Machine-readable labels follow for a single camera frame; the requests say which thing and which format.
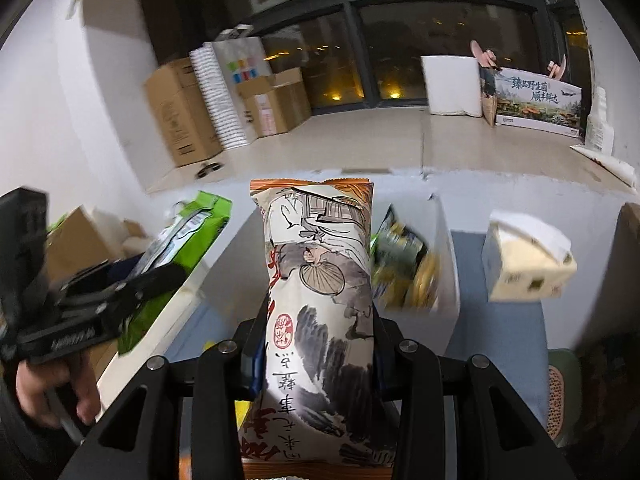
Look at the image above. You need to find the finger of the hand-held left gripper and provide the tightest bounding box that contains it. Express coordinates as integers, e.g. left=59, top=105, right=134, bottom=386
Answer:
left=59, top=259, right=147, bottom=295
left=55, top=264, right=189, bottom=330

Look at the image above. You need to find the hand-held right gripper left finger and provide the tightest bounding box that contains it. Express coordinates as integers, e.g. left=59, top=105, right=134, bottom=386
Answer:
left=57, top=305, right=267, bottom=480

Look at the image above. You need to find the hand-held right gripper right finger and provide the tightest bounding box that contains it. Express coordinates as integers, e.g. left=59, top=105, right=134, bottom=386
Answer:
left=372, top=316, right=586, bottom=480

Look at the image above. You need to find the lime green snack packet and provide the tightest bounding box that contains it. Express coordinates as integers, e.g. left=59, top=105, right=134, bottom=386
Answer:
left=117, top=191, right=234, bottom=356

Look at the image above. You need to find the yellow packet with blue label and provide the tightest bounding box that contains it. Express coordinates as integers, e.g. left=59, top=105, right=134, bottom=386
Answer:
left=372, top=254, right=441, bottom=309

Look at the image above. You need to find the white cardboard box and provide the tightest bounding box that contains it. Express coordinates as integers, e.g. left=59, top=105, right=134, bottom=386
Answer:
left=372, top=194, right=462, bottom=317

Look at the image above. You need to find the small dark green snack packet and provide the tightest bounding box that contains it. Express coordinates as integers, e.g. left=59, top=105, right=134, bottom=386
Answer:
left=374, top=205, right=430, bottom=275

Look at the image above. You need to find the white ink-drawing snack packet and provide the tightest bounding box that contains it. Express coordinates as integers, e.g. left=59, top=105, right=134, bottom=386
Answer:
left=235, top=178, right=399, bottom=469

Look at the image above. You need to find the person's left hand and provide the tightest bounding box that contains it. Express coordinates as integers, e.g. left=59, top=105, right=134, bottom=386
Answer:
left=15, top=354, right=102, bottom=429

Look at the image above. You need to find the grey blue mat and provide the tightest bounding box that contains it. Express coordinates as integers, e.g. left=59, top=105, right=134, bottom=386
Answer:
left=190, top=230, right=551, bottom=431

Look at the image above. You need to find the yellow tissue pack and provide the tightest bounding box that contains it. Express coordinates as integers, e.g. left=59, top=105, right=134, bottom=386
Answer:
left=481, top=208, right=578, bottom=304

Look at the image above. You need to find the large brown cardboard box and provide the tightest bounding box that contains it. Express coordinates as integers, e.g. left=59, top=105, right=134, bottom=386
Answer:
left=144, top=57, right=224, bottom=167

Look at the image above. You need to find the dotted white paper bag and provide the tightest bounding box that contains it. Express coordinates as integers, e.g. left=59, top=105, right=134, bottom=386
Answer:
left=189, top=42, right=247, bottom=150

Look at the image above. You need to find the small open cardboard box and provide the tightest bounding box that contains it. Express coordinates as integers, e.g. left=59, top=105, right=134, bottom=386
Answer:
left=236, top=67, right=314, bottom=137

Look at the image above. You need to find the white bag with coloured squares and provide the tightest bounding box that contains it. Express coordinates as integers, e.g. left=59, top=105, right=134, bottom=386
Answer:
left=212, top=35, right=274, bottom=141

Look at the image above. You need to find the brown cork board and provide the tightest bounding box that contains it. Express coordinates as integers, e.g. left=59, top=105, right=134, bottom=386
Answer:
left=615, top=202, right=640, bottom=283

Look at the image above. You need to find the white tube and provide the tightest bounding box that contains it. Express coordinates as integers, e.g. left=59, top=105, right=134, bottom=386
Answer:
left=570, top=144, right=637, bottom=186

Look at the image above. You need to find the white paper towel roll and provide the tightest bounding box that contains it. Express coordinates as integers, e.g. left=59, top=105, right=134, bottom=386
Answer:
left=421, top=55, right=484, bottom=116

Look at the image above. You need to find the printed landscape gift box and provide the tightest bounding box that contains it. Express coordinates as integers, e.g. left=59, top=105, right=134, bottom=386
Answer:
left=482, top=66, right=585, bottom=140

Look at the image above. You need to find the dark framed window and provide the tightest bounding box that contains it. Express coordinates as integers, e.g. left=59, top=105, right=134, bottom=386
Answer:
left=150, top=0, right=596, bottom=112

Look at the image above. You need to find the pink slipper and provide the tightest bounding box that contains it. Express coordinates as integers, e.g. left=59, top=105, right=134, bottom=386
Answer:
left=547, top=54, right=571, bottom=81
left=470, top=40, right=497, bottom=69

